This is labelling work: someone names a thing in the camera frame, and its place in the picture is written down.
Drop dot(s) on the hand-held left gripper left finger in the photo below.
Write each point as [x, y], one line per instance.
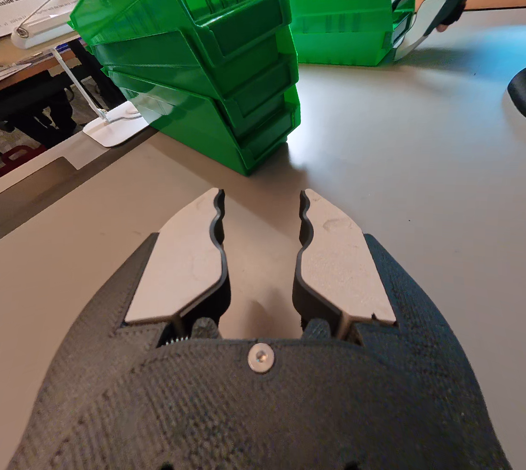
[176, 268]

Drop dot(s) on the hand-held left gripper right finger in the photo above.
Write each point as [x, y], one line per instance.
[341, 272]

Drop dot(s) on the person's right hand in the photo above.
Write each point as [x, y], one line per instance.
[442, 28]

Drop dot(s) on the red case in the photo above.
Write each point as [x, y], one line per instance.
[20, 157]

